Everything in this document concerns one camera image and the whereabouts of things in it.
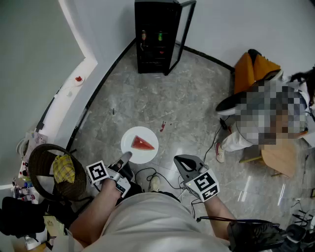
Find person's white shoe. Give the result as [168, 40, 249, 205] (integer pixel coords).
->
[148, 175, 162, 193]

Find cream cardboard box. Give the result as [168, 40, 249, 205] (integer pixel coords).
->
[42, 215, 66, 245]

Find black cable with adapter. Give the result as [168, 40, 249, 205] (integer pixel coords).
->
[203, 115, 231, 163]

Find yellow plaid cloth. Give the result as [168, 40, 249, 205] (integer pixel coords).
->
[52, 154, 76, 184]

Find black bag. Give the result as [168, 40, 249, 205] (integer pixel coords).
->
[0, 196, 51, 240]

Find dark wicker basket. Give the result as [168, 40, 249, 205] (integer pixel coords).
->
[28, 143, 88, 201]

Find grey roller blind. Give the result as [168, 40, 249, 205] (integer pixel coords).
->
[0, 0, 86, 178]

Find white windowsill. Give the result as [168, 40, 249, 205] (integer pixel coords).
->
[36, 57, 98, 150]

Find white round plate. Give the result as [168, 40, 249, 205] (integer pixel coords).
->
[120, 126, 159, 164]

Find white printed bag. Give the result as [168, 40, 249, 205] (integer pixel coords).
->
[23, 131, 49, 159]

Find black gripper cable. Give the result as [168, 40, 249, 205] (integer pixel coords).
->
[195, 215, 237, 223]

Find black mini fridge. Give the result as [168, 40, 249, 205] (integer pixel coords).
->
[134, 0, 197, 76]

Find red watermelon slice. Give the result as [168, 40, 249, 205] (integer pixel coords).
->
[130, 135, 156, 151]

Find orange cushion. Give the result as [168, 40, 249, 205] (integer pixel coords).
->
[253, 54, 282, 81]

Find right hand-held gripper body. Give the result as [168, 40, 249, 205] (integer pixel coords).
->
[183, 167, 221, 203]

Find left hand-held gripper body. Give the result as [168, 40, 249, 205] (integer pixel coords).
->
[85, 160, 135, 199]

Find orange sofa chair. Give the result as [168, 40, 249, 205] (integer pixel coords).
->
[233, 48, 283, 95]

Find black floor cable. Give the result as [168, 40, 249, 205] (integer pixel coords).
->
[134, 167, 188, 192]

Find wooden table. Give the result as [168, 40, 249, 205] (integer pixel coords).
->
[239, 140, 298, 178]

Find person's right forearm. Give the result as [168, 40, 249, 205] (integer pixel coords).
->
[203, 199, 237, 241]

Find person's left forearm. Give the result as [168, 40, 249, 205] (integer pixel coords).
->
[69, 178, 122, 248]

